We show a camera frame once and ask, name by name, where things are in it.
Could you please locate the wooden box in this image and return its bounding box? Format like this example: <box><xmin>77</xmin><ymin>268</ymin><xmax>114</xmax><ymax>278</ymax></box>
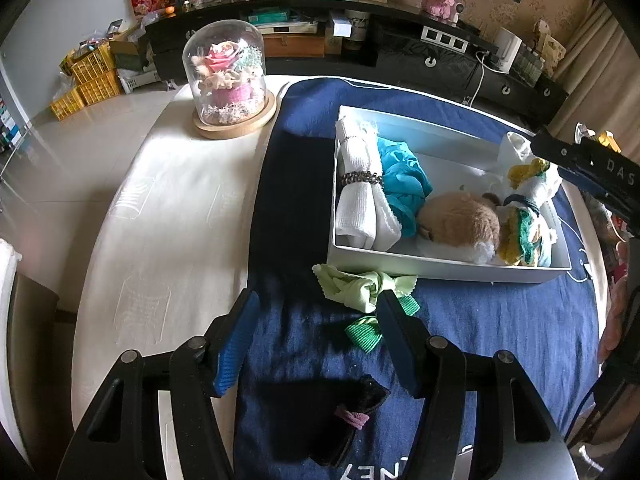
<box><xmin>262</xmin><ymin>34</ymin><xmax>326</xmax><ymax>59</ymax></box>

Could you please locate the brown plush toy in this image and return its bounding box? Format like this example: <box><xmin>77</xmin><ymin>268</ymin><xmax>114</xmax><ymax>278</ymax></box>
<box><xmin>416</xmin><ymin>191</ymin><xmax>502</xmax><ymax>263</ymax></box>

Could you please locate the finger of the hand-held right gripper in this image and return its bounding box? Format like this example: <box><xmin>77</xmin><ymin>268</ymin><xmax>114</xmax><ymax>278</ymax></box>
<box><xmin>530</xmin><ymin>127</ymin><xmax>601</xmax><ymax>169</ymax></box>
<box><xmin>556</xmin><ymin>165</ymin><xmax>616</xmax><ymax>206</ymax></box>

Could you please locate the row of glass bottles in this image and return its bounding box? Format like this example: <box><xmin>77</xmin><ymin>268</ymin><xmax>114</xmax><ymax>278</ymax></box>
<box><xmin>515</xmin><ymin>42</ymin><xmax>546</xmax><ymax>86</ymax></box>

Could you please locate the white triple photo frame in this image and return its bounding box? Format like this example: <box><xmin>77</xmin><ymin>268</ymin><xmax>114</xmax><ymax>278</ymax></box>
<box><xmin>421</xmin><ymin>25</ymin><xmax>468</xmax><ymax>52</ymax></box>

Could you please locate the pink plush toy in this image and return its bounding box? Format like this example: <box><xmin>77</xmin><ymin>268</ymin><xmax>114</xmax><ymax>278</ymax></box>
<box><xmin>421</xmin><ymin>0</ymin><xmax>458</xmax><ymax>19</ymax></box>

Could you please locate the navy blanket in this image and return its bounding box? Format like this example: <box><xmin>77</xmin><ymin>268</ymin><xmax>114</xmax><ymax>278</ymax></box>
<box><xmin>232</xmin><ymin>77</ymin><xmax>601</xmax><ymax>480</ymax></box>

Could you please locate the light green cloth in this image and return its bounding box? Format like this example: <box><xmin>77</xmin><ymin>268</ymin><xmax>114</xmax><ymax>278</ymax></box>
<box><xmin>312</xmin><ymin>262</ymin><xmax>419</xmax><ymax>312</ymax></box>

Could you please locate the beaded bracelet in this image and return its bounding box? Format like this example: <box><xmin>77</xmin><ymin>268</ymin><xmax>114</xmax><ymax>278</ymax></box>
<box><xmin>340</xmin><ymin>170</ymin><xmax>384</xmax><ymax>187</ymax></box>

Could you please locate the brown chair white cushion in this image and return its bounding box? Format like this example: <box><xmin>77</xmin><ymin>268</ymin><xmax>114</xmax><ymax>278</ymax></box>
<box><xmin>0</xmin><ymin>237</ymin><xmax>76</xmax><ymax>463</ymax></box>

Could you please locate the white plastic basket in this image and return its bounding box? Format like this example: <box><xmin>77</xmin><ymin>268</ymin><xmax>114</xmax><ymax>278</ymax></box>
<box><xmin>120</xmin><ymin>72</ymin><xmax>164</xmax><ymax>97</ymax></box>

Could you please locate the teal cloth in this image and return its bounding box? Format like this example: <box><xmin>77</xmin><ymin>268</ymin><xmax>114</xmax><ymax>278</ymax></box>
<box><xmin>376</xmin><ymin>136</ymin><xmax>434</xmax><ymax>239</ymax></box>

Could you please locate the yellow plastic crate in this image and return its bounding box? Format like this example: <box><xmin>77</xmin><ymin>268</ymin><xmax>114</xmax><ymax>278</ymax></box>
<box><xmin>77</xmin><ymin>70</ymin><xmax>123</xmax><ymax>107</ymax></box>
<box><xmin>70</xmin><ymin>42</ymin><xmax>116</xmax><ymax>86</ymax></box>
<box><xmin>50</xmin><ymin>85</ymin><xmax>86</xmax><ymax>122</ymax></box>

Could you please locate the white towel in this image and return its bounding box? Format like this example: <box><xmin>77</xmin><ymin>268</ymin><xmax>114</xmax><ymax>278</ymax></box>
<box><xmin>334</xmin><ymin>117</ymin><xmax>403</xmax><ymax>252</ymax></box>

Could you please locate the green ribbon bow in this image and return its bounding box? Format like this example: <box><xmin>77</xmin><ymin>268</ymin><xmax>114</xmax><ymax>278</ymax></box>
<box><xmin>344</xmin><ymin>292</ymin><xmax>422</xmax><ymax>357</ymax></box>

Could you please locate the stack of teal boxes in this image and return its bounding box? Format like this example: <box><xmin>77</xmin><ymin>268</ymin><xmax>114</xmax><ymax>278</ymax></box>
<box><xmin>240</xmin><ymin>7</ymin><xmax>321</xmax><ymax>36</ymax></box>

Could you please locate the person's right hand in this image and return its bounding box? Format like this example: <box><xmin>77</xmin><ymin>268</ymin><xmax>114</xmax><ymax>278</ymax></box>
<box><xmin>597</xmin><ymin>240</ymin><xmax>633</xmax><ymax>366</ymax></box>

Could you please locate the white fluffy yellow-green knitwear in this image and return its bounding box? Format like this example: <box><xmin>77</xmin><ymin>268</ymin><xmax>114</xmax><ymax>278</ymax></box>
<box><xmin>497</xmin><ymin>131</ymin><xmax>563</xmax><ymax>266</ymax></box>

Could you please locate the glass dome with flowers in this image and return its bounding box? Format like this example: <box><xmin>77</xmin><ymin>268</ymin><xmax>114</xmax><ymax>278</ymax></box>
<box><xmin>182</xmin><ymin>21</ymin><xmax>277</xmax><ymax>141</ymax></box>

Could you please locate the cardboard box with clutter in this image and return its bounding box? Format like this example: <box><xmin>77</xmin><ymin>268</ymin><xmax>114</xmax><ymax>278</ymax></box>
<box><xmin>107</xmin><ymin>20</ymin><xmax>151</xmax><ymax>72</ymax></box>

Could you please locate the blue cable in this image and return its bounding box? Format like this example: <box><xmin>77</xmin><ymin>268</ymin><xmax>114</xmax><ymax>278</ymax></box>
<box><xmin>562</xmin><ymin>370</ymin><xmax>604</xmax><ymax>444</ymax></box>

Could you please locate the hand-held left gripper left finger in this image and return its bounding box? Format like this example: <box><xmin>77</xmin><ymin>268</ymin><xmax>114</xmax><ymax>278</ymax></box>
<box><xmin>55</xmin><ymin>287</ymin><xmax>261</xmax><ymax>480</ymax></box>

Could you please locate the yellow plastic toy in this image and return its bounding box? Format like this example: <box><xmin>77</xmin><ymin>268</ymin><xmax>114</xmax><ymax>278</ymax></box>
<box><xmin>595</xmin><ymin>130</ymin><xmax>622</xmax><ymax>154</ymax></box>

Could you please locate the beige curtain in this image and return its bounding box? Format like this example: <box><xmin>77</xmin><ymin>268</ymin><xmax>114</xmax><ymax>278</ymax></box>
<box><xmin>550</xmin><ymin>0</ymin><xmax>622</xmax><ymax>102</ymax></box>

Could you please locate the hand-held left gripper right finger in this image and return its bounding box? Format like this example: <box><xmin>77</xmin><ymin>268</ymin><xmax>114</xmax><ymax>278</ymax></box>
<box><xmin>376</xmin><ymin>290</ymin><xmax>576</xmax><ymax>480</ymax></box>

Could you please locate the black cabinet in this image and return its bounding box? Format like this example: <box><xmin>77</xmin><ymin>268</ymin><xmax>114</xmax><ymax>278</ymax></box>
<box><xmin>145</xmin><ymin>0</ymin><xmax>571</xmax><ymax>131</ymax></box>

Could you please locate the white cardboard box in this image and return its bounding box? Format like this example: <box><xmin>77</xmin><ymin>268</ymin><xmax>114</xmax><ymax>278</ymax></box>
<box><xmin>326</xmin><ymin>105</ymin><xmax>572</xmax><ymax>283</ymax></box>

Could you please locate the dark hair tie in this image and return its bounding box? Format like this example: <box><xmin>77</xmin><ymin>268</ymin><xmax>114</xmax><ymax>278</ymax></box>
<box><xmin>502</xmin><ymin>193</ymin><xmax>547</xmax><ymax>212</ymax></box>

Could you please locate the white tall appliance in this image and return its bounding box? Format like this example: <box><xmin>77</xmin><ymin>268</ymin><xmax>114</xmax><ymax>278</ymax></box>
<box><xmin>492</xmin><ymin>27</ymin><xmax>523</xmax><ymax>74</ymax></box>

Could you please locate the black bow hair clip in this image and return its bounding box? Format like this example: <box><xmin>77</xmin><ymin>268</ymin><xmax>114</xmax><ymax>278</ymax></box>
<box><xmin>309</xmin><ymin>374</ymin><xmax>392</xmax><ymax>467</ymax></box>

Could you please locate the white power cable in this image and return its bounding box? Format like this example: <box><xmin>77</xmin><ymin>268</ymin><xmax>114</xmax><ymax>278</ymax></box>
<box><xmin>469</xmin><ymin>50</ymin><xmax>489</xmax><ymax>107</ymax></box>

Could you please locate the shelf of colourful boxes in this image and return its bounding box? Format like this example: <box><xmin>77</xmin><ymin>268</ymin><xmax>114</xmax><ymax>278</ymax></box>
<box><xmin>0</xmin><ymin>100</ymin><xmax>23</xmax><ymax>152</ymax></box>

